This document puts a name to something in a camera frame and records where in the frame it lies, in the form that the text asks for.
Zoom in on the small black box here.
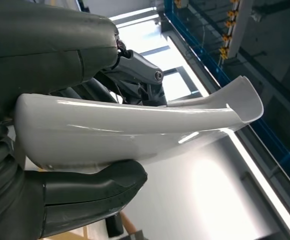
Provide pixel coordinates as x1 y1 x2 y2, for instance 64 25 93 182
104 213 125 238

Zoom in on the blue steel beam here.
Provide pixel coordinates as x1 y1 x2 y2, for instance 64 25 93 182
163 0 290 200

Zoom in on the white column with yellow clips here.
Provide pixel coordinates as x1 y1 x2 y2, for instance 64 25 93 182
218 0 253 61

